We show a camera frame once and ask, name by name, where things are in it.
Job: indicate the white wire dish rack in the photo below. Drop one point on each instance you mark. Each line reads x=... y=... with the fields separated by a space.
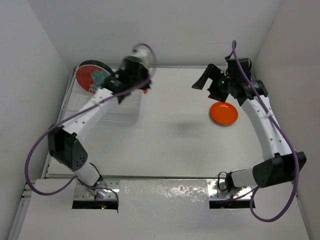
x=76 y=97

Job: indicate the orange plastic plate front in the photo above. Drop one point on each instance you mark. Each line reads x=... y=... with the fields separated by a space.
x=224 y=113

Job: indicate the red plate with teal flower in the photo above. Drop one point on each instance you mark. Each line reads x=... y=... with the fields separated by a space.
x=91 y=77

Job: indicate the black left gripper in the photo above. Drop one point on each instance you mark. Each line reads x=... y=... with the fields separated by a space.
x=144 y=70

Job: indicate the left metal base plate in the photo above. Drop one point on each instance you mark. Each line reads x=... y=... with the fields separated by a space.
x=83 y=193

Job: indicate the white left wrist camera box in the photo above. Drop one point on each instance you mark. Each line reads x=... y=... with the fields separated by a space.
x=141 y=53

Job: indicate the metal base plate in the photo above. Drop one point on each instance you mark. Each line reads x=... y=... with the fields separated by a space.
x=215 y=192
x=83 y=193

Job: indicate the dark green rimmed plate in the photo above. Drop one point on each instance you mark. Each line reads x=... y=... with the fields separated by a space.
x=99 y=64

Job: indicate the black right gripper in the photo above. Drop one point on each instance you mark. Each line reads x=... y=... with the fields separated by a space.
x=212 y=71

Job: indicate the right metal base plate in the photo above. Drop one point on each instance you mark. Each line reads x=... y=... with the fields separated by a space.
x=215 y=192

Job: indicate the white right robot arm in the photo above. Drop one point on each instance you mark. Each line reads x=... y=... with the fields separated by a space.
x=278 y=165

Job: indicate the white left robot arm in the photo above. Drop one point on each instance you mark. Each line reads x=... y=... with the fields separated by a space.
x=65 y=142

